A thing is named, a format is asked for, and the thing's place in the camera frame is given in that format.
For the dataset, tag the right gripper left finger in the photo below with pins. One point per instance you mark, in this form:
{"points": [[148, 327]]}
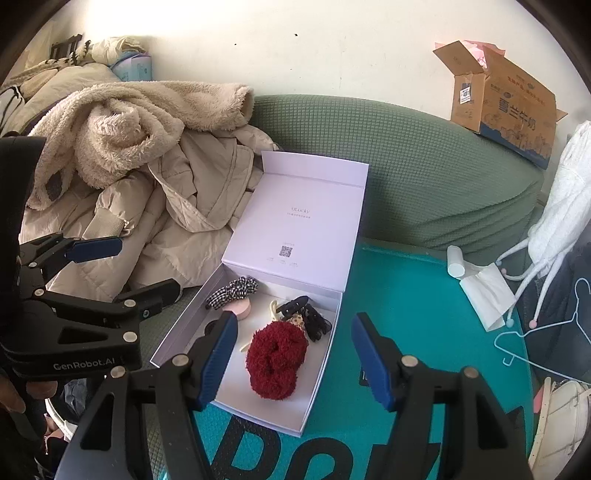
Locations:
{"points": [[213, 353]]}

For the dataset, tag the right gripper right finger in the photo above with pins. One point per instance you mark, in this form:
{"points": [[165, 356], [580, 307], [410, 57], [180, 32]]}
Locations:
{"points": [[378, 361]]}

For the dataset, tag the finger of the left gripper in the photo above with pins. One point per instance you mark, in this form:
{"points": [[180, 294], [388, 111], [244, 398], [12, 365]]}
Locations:
{"points": [[81, 251], [152, 299]]}

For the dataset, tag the red fluffy hair clip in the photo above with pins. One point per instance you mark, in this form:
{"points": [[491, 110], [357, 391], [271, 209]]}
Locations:
{"points": [[276, 353]]}

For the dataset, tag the cream hair claw clip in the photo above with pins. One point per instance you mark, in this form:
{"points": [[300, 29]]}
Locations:
{"points": [[275, 315]]}

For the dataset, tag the operator left hand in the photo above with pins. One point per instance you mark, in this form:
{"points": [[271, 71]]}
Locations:
{"points": [[11, 399]]}

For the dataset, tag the pink round puff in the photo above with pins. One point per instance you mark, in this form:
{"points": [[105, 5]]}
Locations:
{"points": [[241, 308]]}

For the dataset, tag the black ribbon hair clip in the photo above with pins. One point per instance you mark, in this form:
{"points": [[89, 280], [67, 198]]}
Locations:
{"points": [[316, 326]]}

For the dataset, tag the black white gingham scrunchie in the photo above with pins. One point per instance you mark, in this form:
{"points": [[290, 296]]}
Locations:
{"points": [[237, 289]]}

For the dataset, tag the beige puffer coat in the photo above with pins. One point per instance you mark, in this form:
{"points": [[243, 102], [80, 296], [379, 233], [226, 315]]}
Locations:
{"points": [[175, 215]]}

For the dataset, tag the flower transparent hair clip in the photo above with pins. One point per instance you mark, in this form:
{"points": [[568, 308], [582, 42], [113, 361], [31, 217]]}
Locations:
{"points": [[297, 320]]}

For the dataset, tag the cream fleece jacket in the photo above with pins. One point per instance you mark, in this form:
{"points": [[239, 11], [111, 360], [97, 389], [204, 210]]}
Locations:
{"points": [[102, 132]]}

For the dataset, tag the white lint roller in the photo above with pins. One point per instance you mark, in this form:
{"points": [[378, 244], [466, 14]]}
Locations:
{"points": [[455, 262]]}

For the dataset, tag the white gift box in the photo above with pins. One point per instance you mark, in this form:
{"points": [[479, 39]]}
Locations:
{"points": [[286, 286]]}

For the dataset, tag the dark navy clothing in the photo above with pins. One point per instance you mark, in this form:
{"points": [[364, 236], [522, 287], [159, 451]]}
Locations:
{"points": [[556, 302]]}

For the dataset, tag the light blue storage box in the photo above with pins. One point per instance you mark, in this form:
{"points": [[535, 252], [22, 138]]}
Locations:
{"points": [[137, 67]]}

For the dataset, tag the cream leather handbag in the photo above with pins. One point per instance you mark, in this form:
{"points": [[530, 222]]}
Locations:
{"points": [[564, 418]]}

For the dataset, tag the cardboard milk carton box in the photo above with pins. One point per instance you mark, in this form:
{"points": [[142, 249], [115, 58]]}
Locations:
{"points": [[495, 98]]}

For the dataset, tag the light blue wire hanger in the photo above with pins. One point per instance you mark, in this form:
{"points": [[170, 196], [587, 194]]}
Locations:
{"points": [[559, 349]]}

